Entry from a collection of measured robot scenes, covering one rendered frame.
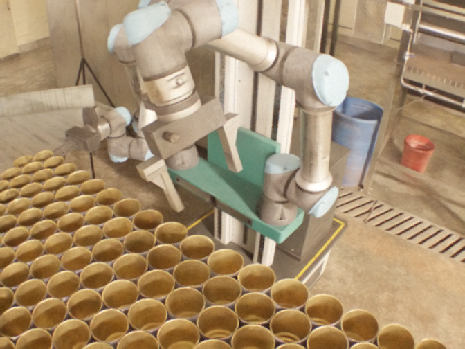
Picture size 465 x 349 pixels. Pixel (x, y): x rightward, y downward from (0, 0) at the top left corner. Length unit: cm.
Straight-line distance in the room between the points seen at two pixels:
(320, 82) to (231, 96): 65
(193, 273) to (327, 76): 52
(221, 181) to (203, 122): 88
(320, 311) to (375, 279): 166
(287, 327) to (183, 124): 40
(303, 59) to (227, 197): 69
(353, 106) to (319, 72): 225
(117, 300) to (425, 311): 192
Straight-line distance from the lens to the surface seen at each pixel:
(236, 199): 138
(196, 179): 148
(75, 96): 161
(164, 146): 56
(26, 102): 168
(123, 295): 71
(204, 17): 58
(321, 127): 95
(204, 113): 59
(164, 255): 75
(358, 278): 230
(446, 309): 241
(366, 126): 272
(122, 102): 360
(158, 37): 53
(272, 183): 119
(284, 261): 185
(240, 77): 142
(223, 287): 69
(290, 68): 89
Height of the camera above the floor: 169
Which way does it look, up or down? 35 degrees down
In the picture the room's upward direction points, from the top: 2 degrees clockwise
